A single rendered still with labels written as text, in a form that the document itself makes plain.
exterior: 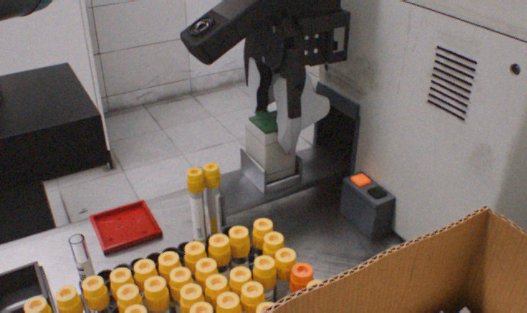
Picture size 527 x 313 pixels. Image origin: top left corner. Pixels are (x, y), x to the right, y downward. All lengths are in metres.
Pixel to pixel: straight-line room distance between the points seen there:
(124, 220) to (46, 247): 0.09
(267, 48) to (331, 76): 0.12
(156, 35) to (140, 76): 0.26
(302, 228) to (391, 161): 0.13
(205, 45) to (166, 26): 2.42
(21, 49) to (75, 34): 0.22
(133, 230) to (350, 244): 0.24
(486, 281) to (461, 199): 0.10
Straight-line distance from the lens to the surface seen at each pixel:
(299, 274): 0.34
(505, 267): 0.39
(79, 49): 2.11
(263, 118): 0.53
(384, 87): 0.51
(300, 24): 0.47
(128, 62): 2.85
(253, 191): 0.55
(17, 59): 2.09
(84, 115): 0.68
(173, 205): 0.60
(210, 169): 0.46
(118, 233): 0.57
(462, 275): 0.41
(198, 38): 0.45
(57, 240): 0.59
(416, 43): 0.47
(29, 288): 0.52
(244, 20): 0.45
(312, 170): 0.59
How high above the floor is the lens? 1.24
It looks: 31 degrees down
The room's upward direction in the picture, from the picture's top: straight up
